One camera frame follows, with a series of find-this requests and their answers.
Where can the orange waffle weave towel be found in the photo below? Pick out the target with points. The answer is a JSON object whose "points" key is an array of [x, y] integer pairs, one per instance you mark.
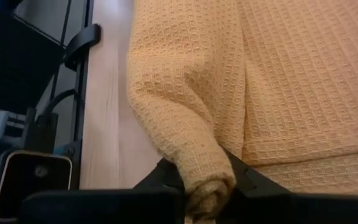
{"points": [[291, 93]]}

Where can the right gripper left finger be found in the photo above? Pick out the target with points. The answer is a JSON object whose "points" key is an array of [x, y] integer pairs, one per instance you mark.
{"points": [[104, 208]]}

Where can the black camera silver rim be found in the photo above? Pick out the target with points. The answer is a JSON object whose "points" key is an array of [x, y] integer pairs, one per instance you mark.
{"points": [[33, 180]]}

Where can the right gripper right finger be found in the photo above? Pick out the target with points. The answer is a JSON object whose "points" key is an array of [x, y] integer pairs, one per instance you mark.
{"points": [[291, 211]]}

